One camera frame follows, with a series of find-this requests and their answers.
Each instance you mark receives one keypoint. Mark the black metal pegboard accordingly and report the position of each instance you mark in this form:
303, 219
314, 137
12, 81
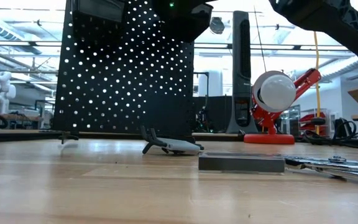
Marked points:
120, 93

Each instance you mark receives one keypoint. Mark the black plastic pegboard bin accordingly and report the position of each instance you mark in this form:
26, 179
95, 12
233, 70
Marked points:
98, 12
182, 28

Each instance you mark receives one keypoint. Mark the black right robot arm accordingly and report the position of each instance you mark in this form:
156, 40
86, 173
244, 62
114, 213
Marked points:
337, 21

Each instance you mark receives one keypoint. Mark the white cylindrical tank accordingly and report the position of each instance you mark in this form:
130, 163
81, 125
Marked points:
211, 84

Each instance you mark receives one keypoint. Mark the dark grey upright column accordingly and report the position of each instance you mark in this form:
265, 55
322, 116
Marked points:
241, 62

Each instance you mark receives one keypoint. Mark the grey round disc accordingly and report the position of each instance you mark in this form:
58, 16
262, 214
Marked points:
217, 25

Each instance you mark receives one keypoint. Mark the red desk lamp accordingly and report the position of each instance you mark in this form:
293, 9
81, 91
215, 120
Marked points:
275, 91

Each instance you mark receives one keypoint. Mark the light wooden desk grey legs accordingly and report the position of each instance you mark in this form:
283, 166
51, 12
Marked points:
17, 131

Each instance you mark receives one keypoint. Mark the white robot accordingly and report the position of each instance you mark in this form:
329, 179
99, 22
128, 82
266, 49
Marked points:
2, 90

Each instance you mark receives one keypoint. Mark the black aluminium rig frame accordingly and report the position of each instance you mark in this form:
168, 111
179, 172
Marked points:
26, 137

